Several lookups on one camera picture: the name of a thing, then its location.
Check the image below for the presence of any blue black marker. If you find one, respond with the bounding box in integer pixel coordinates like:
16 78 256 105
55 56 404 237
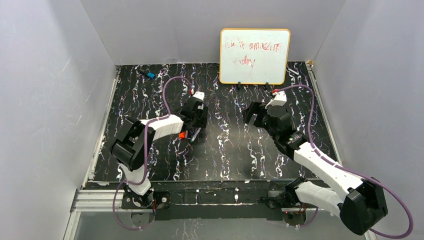
138 70 156 79

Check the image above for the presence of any white green pen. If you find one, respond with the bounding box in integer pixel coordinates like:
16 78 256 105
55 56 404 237
190 127 202 143

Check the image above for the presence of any black orange highlighter pen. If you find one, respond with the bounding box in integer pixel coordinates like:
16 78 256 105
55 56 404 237
178 131 188 139

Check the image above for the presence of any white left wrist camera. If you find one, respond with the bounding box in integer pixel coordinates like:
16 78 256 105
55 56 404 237
191 90 205 103

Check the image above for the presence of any small white pen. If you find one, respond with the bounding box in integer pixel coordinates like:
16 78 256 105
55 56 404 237
287 68 299 76

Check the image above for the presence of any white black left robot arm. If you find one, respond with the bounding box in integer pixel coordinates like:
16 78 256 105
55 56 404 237
110 91 208 196

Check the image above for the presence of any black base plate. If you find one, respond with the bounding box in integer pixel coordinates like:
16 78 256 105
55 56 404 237
119 179 316 221

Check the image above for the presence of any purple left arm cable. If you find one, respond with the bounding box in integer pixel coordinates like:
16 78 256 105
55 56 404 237
111 76 195 232

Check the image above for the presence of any orange framed whiteboard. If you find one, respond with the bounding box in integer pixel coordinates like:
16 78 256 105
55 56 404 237
219 28 291 85

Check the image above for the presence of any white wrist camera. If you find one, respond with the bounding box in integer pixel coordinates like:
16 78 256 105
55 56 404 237
265 89 287 109
191 90 205 103

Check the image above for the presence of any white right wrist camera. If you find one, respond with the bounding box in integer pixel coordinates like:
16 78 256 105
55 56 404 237
265 89 287 109

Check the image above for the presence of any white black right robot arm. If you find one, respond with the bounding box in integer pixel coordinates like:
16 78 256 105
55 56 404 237
242 102 388 235

